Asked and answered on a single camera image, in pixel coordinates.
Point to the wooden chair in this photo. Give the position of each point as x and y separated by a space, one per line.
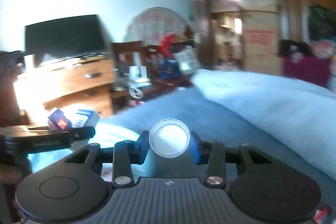
127 54

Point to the blue white small box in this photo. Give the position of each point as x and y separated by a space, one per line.
73 116

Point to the cardboard box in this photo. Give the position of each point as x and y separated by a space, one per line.
260 31

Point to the light blue duvet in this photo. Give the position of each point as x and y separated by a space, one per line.
299 114

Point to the black television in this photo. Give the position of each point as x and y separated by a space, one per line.
64 37

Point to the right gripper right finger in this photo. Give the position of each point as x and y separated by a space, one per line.
215 155

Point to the wooden dresser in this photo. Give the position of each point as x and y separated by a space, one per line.
62 84

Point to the clear lidded white cap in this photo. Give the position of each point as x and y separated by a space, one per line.
169 138

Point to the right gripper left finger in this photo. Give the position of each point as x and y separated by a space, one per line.
122 156

